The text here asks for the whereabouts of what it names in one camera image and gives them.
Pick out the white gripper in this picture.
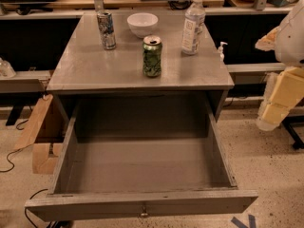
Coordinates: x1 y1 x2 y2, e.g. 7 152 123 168
255 0 304 131

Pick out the green soda can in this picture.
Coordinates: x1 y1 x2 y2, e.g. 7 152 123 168
142 35 162 77

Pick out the silver energy drink can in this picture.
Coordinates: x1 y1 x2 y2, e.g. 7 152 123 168
97 10 116 50

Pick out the open grey top drawer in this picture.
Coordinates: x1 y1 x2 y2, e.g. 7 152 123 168
26 92 257 221

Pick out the small white pump bottle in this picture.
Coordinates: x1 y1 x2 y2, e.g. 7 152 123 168
218 42 228 62

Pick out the black metal stand leg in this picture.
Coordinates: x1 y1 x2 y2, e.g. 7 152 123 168
282 115 304 149

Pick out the clear plastic water bottle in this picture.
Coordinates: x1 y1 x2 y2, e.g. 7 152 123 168
181 0 205 55

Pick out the white ceramic bowl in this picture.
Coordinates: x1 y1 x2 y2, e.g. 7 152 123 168
127 12 159 38

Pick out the blue floor tape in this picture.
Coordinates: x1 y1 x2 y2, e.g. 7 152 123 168
230 214 257 228

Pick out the grey cabinet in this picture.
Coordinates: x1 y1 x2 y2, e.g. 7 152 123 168
47 9 234 116

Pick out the wooden block stand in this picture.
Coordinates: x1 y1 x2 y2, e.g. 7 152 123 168
14 95 65 175

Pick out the clear plastic container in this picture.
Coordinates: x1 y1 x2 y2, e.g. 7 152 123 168
0 58 16 78

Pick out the black floor cable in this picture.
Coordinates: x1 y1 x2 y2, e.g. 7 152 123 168
0 119 32 174

